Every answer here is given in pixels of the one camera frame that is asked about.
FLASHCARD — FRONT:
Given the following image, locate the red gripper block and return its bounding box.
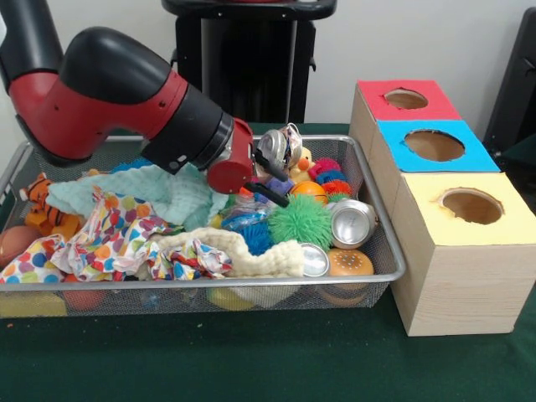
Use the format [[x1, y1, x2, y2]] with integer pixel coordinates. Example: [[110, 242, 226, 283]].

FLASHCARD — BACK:
[[206, 117, 291, 209]]

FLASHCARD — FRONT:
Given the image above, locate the polka dot colourful cloth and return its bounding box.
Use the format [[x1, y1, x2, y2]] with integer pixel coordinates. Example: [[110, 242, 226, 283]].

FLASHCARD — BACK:
[[0, 191, 234, 286]]

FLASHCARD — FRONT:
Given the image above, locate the brown toy football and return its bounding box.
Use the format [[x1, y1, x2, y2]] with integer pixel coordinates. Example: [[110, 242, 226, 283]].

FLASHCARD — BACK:
[[0, 224, 43, 269]]

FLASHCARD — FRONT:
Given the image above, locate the blue spiky rubber ball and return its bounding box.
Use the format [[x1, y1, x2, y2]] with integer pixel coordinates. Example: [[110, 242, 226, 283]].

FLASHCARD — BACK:
[[239, 219, 277, 256]]

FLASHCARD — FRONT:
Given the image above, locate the mint green fuzzy cloth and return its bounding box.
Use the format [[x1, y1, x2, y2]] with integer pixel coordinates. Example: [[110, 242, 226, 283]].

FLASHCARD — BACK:
[[46, 162, 231, 231]]

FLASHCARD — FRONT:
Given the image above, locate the cream knitted cloth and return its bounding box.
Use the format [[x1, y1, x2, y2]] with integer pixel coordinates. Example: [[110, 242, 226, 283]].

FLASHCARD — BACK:
[[151, 228, 305, 279]]

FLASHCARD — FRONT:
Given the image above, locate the shallow wire mesh bin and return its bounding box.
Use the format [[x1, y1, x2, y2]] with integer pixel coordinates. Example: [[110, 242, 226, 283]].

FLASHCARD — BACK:
[[0, 134, 407, 317]]

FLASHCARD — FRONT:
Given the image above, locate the black upright panel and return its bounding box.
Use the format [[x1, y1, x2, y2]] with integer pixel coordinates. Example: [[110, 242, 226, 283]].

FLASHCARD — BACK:
[[484, 7, 536, 168]]

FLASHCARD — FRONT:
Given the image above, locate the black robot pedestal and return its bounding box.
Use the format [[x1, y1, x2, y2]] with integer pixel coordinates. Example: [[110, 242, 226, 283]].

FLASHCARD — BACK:
[[162, 0, 338, 125]]

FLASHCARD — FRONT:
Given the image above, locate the small orange basketball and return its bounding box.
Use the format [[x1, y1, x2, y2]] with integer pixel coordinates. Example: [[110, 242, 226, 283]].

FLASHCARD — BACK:
[[291, 180, 329, 204]]

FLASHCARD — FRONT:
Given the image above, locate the dark green side table cloth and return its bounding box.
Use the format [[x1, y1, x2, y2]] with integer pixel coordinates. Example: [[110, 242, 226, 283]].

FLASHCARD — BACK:
[[501, 132, 536, 168]]

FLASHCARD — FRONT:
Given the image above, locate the green spiky rubber ball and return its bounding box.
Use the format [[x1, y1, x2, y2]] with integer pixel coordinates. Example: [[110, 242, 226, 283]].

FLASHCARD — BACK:
[[268, 194, 334, 250]]

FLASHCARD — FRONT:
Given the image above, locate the wooden box with three holes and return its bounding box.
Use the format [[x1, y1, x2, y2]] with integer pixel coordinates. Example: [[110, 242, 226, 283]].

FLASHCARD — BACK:
[[348, 80, 536, 338]]

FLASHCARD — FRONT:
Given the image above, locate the toy burger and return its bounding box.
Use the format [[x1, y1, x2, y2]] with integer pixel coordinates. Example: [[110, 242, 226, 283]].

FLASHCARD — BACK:
[[325, 247, 375, 281]]

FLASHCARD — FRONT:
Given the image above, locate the smooth silver can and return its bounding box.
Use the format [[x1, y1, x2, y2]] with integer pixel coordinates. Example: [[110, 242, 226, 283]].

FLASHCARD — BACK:
[[329, 198, 379, 250]]

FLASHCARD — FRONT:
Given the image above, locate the crushed silver can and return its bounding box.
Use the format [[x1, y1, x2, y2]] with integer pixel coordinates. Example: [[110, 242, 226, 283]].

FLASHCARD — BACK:
[[258, 124, 304, 173]]

